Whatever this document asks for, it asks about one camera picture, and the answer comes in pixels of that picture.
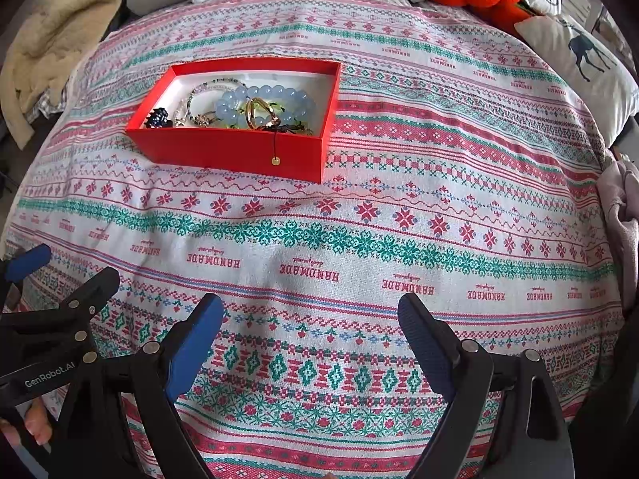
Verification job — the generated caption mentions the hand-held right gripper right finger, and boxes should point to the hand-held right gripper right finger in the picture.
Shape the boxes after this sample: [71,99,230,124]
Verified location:
[398,292,576,479]

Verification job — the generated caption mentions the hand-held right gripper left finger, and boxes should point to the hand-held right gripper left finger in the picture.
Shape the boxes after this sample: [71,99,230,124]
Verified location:
[44,293,225,479]

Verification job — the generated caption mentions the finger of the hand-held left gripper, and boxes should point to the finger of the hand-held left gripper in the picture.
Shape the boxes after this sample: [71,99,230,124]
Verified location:
[0,243,54,286]
[0,265,122,360]

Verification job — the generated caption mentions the red jewelry box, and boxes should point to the red jewelry box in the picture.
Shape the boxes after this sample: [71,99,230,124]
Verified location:
[125,57,343,184]

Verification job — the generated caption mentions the silver bead bracelet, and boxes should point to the silver bead bracelet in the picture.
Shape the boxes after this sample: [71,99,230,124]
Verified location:
[189,77,250,107]

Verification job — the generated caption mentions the blue bead bracelet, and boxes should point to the blue bead bracelet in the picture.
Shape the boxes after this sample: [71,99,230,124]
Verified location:
[214,85,317,133]

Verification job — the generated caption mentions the person's left hand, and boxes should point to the person's left hand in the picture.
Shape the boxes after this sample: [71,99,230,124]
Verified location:
[0,398,54,448]

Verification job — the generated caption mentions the red green patterned blanket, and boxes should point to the red green patterned blanket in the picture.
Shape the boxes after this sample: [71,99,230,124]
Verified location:
[0,0,631,479]

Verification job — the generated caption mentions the grey plaid cloth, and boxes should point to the grey plaid cloth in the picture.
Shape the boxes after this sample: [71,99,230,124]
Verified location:
[34,84,69,121]

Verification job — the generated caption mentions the beige fleece blanket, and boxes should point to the beige fleece blanket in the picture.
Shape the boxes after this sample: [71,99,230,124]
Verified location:
[0,0,147,151]

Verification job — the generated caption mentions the pale pink cloth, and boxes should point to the pale pink cloth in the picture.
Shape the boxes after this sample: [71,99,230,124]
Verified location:
[596,158,639,311]

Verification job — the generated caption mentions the white deer print pillow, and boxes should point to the white deer print pillow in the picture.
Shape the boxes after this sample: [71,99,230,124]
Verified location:
[514,13,639,149]

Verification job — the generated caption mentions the black bead bracelet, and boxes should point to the black bead bracelet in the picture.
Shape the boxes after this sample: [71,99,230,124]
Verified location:
[144,106,173,129]

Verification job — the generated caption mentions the black cord with gold pendant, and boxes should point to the black cord with gold pendant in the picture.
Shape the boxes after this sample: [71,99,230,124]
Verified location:
[268,120,315,167]

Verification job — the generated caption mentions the gold ring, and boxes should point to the gold ring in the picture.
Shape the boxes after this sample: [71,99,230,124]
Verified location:
[244,97,280,131]

